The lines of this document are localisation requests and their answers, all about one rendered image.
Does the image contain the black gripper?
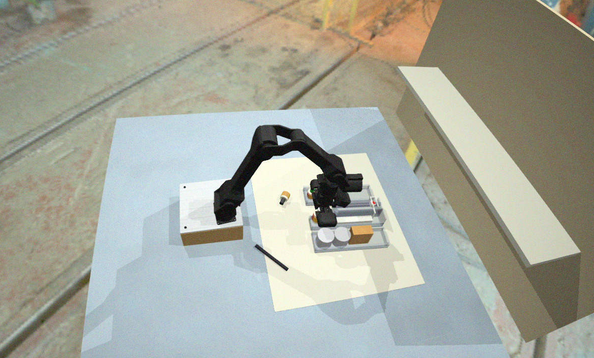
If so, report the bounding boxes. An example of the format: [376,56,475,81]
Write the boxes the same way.
[310,179,338,228]

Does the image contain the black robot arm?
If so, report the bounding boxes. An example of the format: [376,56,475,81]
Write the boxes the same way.
[213,124,363,225]

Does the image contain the black rod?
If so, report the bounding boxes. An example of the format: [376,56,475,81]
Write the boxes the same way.
[255,244,289,271]

